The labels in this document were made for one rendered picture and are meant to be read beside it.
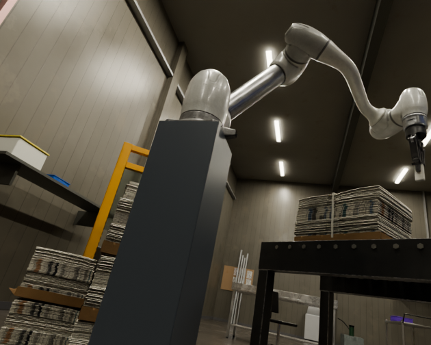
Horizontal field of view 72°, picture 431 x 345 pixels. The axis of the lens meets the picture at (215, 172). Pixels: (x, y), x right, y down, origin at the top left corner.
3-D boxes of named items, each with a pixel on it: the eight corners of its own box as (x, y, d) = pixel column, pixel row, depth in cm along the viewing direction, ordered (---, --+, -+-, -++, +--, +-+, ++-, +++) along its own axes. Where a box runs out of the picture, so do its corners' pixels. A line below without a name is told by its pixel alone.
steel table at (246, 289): (231, 335, 616) (239, 285, 656) (332, 359, 556) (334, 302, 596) (223, 337, 553) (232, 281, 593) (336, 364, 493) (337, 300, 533)
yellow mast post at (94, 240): (50, 343, 232) (124, 141, 306) (52, 341, 240) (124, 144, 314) (63, 344, 234) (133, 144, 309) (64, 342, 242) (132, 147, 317)
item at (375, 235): (338, 244, 115) (338, 233, 117) (375, 262, 130) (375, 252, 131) (381, 243, 103) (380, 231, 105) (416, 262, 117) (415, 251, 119)
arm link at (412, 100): (436, 116, 124) (410, 131, 136) (432, 86, 130) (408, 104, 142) (412, 108, 123) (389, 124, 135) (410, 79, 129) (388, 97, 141)
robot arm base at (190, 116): (229, 122, 88) (232, 107, 90) (162, 122, 95) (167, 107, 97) (240, 152, 104) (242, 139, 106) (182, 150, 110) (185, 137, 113)
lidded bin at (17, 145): (18, 171, 335) (27, 153, 344) (41, 172, 325) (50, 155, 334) (-15, 153, 300) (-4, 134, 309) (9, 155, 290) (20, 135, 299)
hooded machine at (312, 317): (321, 343, 1058) (323, 306, 1107) (323, 344, 1010) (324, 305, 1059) (303, 339, 1077) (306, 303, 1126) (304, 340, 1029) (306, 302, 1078)
